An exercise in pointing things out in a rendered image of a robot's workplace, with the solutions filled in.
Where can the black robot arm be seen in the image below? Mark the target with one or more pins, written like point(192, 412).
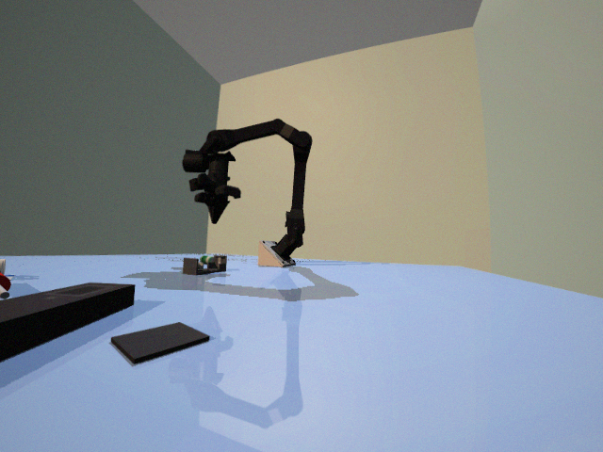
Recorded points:
point(210, 158)

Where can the black rectangular bar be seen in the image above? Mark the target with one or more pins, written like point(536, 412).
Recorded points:
point(28, 321)

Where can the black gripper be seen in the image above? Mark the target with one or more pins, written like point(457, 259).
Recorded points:
point(217, 200)

